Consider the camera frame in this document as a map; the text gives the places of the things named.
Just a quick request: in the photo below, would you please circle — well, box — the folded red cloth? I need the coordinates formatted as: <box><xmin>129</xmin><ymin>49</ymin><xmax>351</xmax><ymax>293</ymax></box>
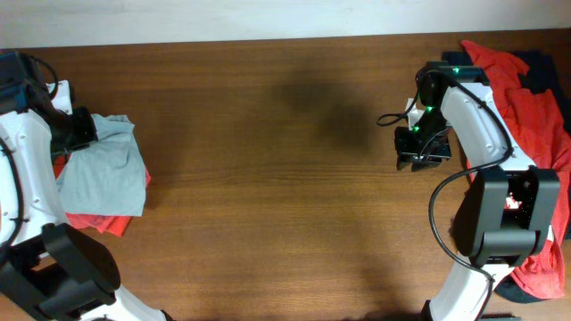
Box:
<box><xmin>53</xmin><ymin>156</ymin><xmax>152</xmax><ymax>237</ymax></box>

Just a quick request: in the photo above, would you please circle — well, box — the red printed t-shirt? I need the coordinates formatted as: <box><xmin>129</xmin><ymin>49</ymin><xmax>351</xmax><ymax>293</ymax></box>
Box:
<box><xmin>459</xmin><ymin>39</ymin><xmax>571</xmax><ymax>300</ymax></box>

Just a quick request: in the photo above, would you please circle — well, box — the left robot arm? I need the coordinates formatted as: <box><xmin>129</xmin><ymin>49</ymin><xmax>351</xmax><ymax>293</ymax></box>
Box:
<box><xmin>1</xmin><ymin>51</ymin><xmax>170</xmax><ymax>321</ymax></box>

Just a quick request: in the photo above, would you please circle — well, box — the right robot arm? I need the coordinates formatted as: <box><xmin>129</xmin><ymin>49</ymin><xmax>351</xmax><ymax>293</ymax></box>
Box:
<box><xmin>394</xmin><ymin>62</ymin><xmax>560</xmax><ymax>321</ymax></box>

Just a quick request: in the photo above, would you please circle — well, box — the light grey t-shirt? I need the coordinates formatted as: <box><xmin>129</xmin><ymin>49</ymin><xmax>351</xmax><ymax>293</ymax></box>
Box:
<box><xmin>56</xmin><ymin>114</ymin><xmax>147</xmax><ymax>217</ymax></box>

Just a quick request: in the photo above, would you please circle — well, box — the dark navy garment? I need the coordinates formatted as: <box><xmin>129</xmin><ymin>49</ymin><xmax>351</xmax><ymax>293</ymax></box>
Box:
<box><xmin>441</xmin><ymin>49</ymin><xmax>571</xmax><ymax>304</ymax></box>

